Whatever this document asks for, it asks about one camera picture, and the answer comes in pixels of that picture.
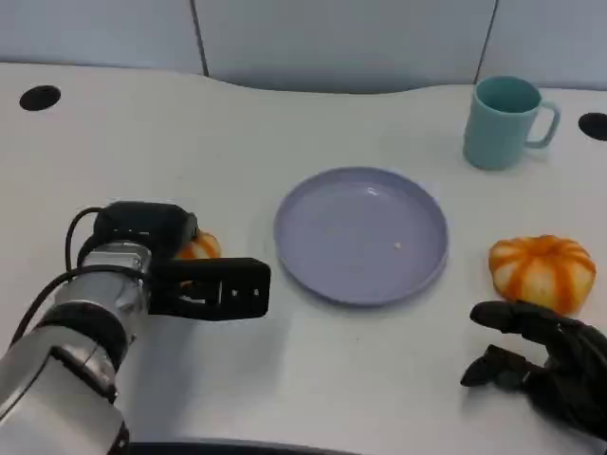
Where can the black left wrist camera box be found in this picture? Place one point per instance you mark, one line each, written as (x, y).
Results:
(232, 289)

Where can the pale green mug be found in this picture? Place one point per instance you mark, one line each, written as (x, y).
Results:
(498, 128)

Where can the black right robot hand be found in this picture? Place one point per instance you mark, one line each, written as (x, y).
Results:
(574, 369)

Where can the lilac plate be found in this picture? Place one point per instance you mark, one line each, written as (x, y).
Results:
(360, 234)

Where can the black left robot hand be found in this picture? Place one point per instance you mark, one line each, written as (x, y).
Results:
(142, 225)

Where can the grey partition panel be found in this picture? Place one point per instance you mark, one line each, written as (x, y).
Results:
(550, 42)
(95, 30)
(346, 42)

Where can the orange white toy bread roll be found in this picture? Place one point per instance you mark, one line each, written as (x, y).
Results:
(204, 246)
(543, 267)

